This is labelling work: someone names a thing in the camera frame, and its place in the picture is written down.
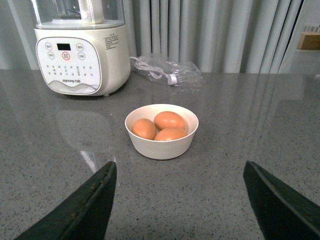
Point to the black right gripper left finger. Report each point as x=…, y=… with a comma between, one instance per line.
x=84, y=215

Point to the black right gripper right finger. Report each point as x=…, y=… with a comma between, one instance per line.
x=281, y=212

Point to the brown egg in bowl left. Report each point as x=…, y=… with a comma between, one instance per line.
x=144, y=128

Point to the brown egg in bowl front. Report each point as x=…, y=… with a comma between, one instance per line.
x=170, y=134

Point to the cardboard box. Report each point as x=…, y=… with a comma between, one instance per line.
x=309, y=41

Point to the white bowl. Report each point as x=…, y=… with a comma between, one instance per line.
x=162, y=150

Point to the clear plastic bag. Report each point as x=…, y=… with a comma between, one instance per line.
x=158, y=69

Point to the white Joyoung blender appliance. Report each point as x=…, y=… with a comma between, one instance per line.
x=82, y=46

